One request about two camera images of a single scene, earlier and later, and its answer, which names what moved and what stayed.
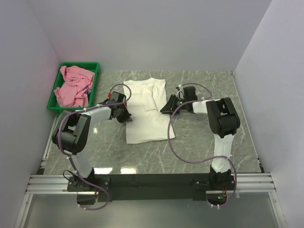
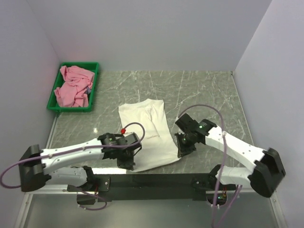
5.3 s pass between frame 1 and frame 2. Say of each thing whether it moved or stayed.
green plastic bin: stayed
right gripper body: moved
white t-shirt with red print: moved
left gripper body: moved
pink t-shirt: stayed
